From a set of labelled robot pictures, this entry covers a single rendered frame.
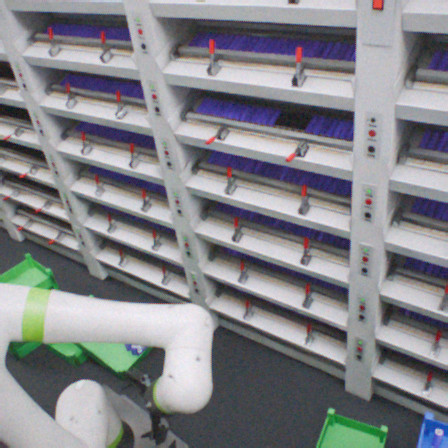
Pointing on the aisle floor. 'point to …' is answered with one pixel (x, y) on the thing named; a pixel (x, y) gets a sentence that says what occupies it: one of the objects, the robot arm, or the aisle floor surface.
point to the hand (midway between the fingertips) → (137, 410)
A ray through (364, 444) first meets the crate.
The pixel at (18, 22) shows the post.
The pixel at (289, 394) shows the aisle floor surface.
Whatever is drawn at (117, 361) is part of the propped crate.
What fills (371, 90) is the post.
